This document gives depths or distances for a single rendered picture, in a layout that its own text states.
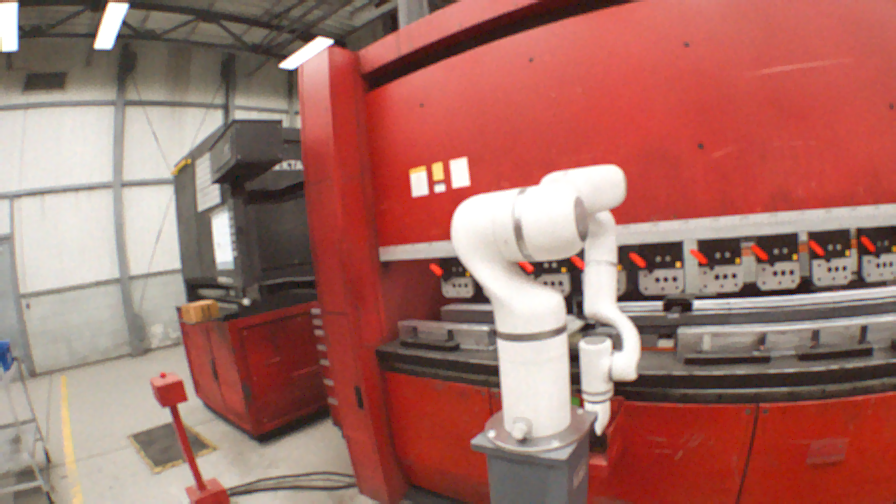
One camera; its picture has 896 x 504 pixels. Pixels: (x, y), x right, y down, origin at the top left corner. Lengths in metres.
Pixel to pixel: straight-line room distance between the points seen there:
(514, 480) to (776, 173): 1.09
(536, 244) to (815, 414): 1.10
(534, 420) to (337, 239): 1.34
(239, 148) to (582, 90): 1.35
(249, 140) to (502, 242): 1.39
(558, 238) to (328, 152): 1.42
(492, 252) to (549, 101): 0.91
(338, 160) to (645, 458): 1.68
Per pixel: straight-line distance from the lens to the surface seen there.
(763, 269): 1.37
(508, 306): 0.66
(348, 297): 1.84
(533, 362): 0.67
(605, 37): 1.48
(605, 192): 0.96
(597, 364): 1.07
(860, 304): 1.76
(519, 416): 0.72
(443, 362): 1.69
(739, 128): 1.36
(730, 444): 1.44
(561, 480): 0.75
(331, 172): 1.87
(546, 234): 0.61
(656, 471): 1.52
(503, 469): 0.76
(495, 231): 0.65
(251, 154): 1.83
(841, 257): 1.42
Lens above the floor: 1.37
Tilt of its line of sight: 3 degrees down
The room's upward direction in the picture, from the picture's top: 7 degrees counter-clockwise
